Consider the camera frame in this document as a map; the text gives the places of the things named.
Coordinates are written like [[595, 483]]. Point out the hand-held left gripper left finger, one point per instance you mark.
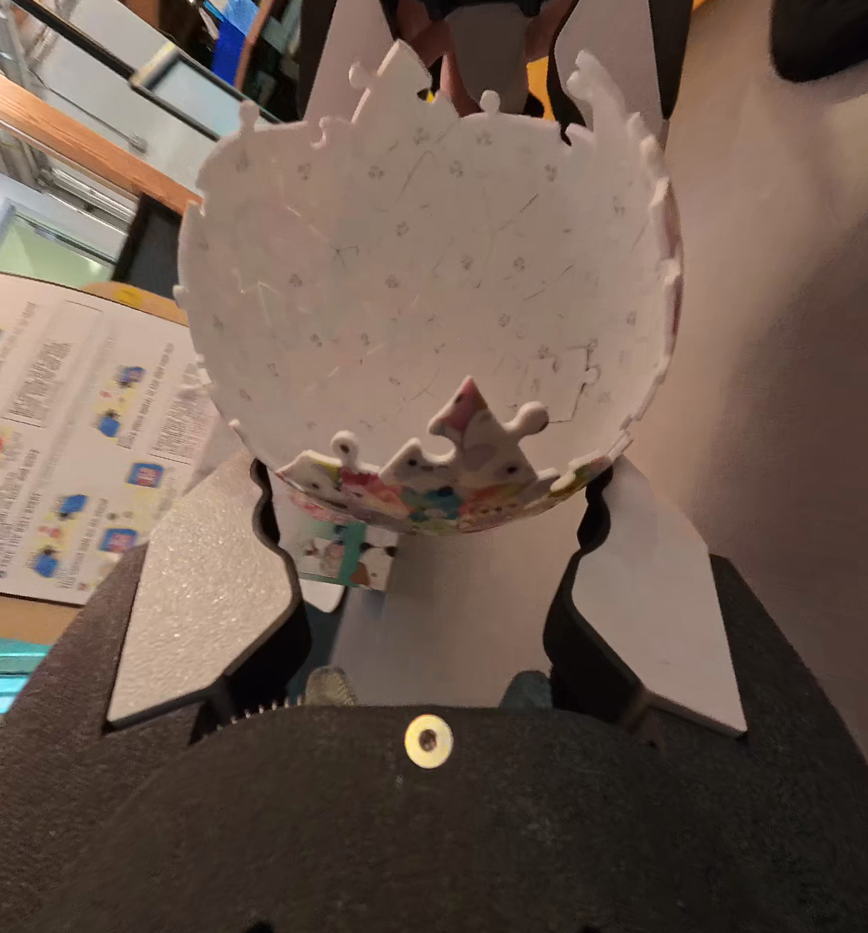
[[200, 619]]

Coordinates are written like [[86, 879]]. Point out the partly built puzzle ball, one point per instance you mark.
[[419, 277]]

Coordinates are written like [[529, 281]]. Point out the black framed printed sheet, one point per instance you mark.
[[55, 437]]

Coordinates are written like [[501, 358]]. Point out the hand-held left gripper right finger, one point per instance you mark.
[[652, 619]]

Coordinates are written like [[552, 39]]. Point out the person's right hand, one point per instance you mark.
[[434, 58]]

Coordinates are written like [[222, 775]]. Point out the black cushioned pad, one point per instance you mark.
[[842, 36]]

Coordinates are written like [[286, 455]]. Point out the wooden ceiling beam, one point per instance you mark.
[[77, 138]]

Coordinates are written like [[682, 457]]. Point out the large window with blinds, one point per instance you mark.
[[4, 685]]

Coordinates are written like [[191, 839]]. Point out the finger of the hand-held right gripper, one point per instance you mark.
[[346, 36], [623, 44]]

